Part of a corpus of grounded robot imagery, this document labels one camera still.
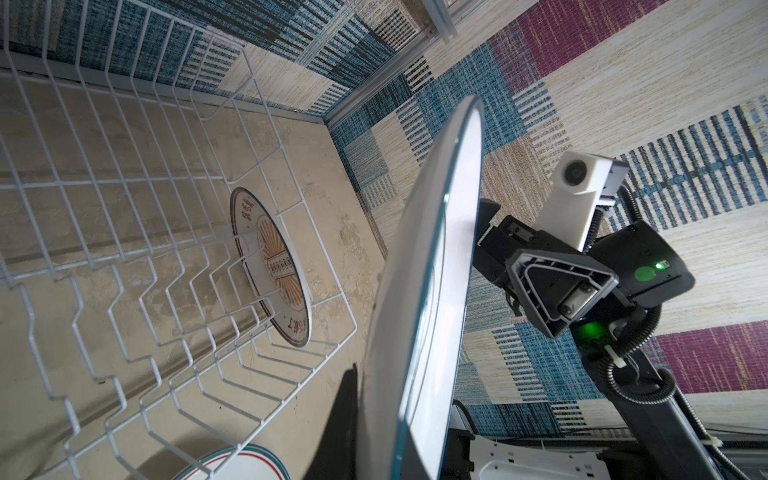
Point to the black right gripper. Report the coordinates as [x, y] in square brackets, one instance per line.
[554, 286]

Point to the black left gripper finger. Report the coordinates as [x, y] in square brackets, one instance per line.
[335, 456]

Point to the white round plate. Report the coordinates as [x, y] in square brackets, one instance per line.
[252, 462]
[271, 267]
[412, 354]

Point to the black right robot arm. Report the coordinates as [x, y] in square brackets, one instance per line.
[608, 294]

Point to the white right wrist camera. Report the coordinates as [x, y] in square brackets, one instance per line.
[582, 183]

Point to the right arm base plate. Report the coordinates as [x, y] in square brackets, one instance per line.
[471, 456]

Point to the white wire dish rack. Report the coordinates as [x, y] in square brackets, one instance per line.
[132, 341]

